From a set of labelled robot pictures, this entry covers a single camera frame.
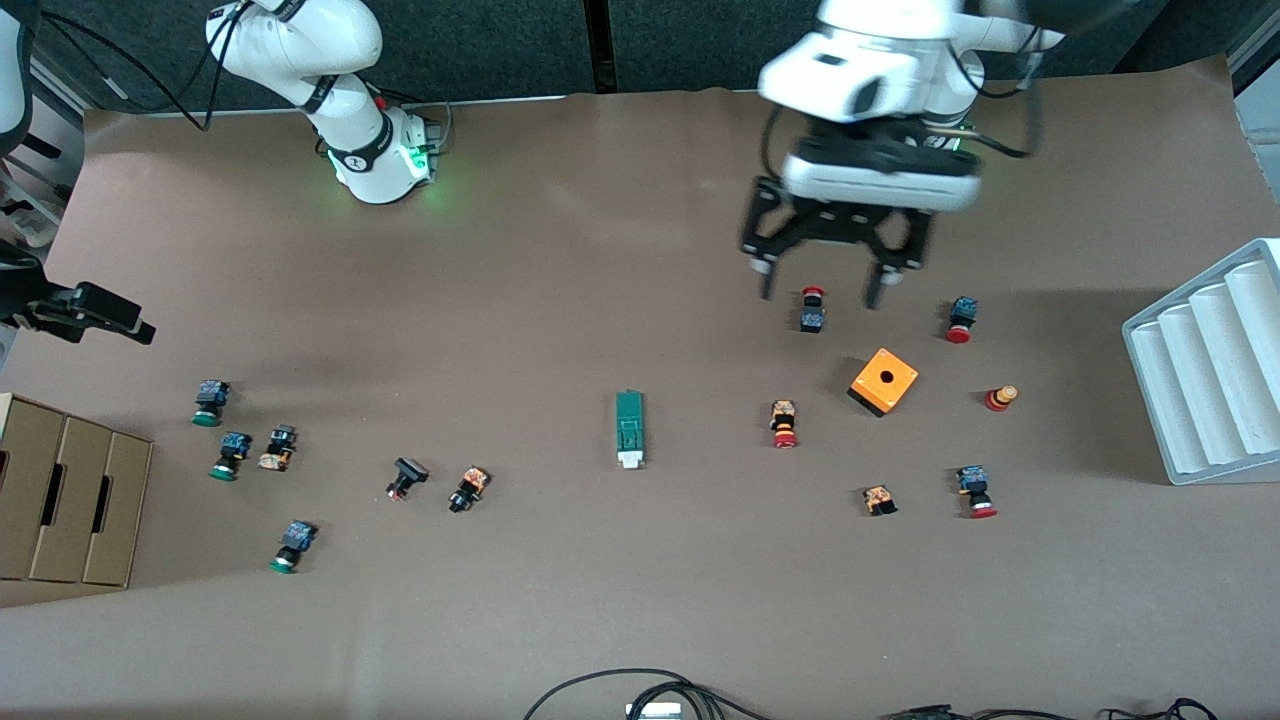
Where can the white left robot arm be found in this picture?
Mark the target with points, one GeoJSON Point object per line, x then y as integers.
{"type": "Point", "coordinates": [860, 70]}

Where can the black selector orange block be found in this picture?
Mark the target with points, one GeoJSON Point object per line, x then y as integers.
{"type": "Point", "coordinates": [470, 487]}

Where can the red push button blue block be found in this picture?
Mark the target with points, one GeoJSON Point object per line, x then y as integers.
{"type": "Point", "coordinates": [975, 490]}
{"type": "Point", "coordinates": [962, 315]}

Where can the red yellow mushroom button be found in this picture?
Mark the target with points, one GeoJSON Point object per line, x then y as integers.
{"type": "Point", "coordinates": [1000, 398]}

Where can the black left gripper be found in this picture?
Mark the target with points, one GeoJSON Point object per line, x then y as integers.
{"type": "Point", "coordinates": [871, 291]}

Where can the red button orange block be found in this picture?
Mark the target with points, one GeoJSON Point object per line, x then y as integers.
{"type": "Point", "coordinates": [784, 422]}

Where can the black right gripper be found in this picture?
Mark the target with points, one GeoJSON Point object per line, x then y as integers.
{"type": "Point", "coordinates": [28, 300]}

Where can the red emergency button black block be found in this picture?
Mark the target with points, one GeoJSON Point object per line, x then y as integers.
{"type": "Point", "coordinates": [812, 318]}

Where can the black vertical post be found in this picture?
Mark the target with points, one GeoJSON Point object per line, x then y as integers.
{"type": "Point", "coordinates": [600, 45]}

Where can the orange button enclosure box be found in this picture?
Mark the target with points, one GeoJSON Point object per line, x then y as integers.
{"type": "Point", "coordinates": [883, 381]}

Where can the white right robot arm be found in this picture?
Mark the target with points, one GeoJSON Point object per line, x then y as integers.
{"type": "Point", "coordinates": [350, 120]}

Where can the brown cardboard box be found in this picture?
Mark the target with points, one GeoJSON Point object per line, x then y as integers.
{"type": "Point", "coordinates": [70, 490]}

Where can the small orange contact block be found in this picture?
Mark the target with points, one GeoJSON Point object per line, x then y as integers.
{"type": "Point", "coordinates": [879, 499]}

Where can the green push button blue block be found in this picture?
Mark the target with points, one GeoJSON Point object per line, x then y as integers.
{"type": "Point", "coordinates": [210, 400]}
{"type": "Point", "coordinates": [295, 540]}
{"type": "Point", "coordinates": [232, 452]}

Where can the black square button red base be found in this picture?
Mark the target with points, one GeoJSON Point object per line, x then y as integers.
{"type": "Point", "coordinates": [408, 472]}

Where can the white ribbed plastic tray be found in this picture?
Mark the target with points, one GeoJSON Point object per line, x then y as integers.
{"type": "Point", "coordinates": [1210, 380]}

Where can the brown paper table cover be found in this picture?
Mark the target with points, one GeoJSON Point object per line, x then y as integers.
{"type": "Point", "coordinates": [600, 600]}

